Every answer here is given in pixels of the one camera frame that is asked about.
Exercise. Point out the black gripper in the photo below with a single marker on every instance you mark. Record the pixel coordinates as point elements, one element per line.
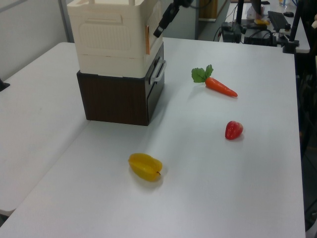
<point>184,3</point>

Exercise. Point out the cream cabinet door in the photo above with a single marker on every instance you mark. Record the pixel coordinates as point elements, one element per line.
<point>156,45</point>

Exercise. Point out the cream plastic cabinet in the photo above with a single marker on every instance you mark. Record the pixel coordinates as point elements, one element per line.
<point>104,32</point>

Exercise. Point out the dark brown drawer cabinet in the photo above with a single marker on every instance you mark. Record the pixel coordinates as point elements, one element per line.
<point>114,99</point>

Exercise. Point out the wooden cupboard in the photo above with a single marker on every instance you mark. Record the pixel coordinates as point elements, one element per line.
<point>210,11</point>

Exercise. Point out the black electronics box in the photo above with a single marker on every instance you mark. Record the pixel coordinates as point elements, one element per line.
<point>231,32</point>

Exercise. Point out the black upright pole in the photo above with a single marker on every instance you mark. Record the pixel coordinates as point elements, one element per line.
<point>239,11</point>

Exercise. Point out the orange toy carrot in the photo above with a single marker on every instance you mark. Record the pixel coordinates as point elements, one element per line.
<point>218,86</point>

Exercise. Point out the yellow packet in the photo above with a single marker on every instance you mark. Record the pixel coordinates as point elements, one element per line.
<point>261,22</point>

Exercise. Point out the black flat device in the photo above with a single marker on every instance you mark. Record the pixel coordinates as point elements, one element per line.
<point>260,38</point>

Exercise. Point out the black keyboard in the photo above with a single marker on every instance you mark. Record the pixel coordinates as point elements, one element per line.
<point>278,21</point>

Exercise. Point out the black computer mouse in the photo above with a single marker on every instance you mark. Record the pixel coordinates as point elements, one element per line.
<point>288,14</point>

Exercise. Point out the red toy fruit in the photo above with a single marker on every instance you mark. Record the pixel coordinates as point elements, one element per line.
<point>233,130</point>

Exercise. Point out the black stand with clamp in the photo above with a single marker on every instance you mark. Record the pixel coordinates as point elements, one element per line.
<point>294,29</point>

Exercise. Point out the yellow toy starfruit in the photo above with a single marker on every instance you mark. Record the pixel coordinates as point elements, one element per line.
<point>144,167</point>

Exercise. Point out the black clamp base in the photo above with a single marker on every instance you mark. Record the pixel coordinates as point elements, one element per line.
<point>3,85</point>

